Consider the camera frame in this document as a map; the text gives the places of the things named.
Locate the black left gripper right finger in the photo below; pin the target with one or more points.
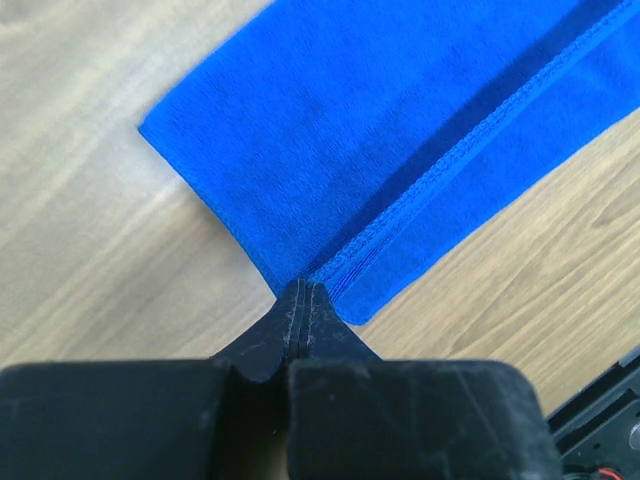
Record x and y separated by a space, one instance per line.
355 416

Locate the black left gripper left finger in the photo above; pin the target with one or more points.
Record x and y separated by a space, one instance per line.
151 419

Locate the blue towel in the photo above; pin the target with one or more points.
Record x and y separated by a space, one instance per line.
353 143

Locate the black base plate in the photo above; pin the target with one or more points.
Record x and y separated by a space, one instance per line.
597 431

